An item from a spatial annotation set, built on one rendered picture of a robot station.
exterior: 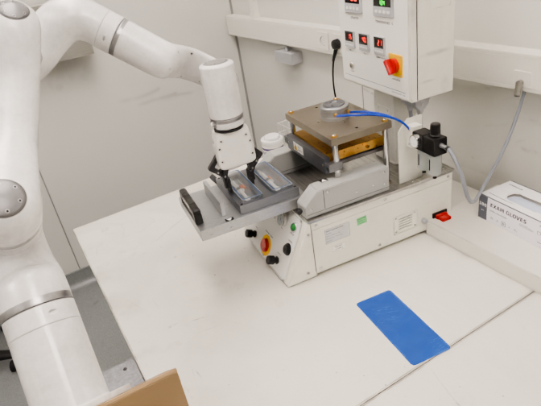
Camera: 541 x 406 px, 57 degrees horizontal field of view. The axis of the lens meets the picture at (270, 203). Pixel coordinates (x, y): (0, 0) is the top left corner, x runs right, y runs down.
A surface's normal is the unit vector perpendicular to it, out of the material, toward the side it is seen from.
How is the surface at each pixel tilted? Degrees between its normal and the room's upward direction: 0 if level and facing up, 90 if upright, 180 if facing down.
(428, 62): 90
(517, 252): 0
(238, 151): 90
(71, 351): 54
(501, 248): 0
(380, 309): 0
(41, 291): 49
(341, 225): 90
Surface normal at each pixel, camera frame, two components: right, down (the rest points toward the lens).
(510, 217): -0.90, 0.27
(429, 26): 0.40, 0.40
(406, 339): -0.14, -0.86
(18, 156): 0.49, -0.72
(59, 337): 0.52, -0.43
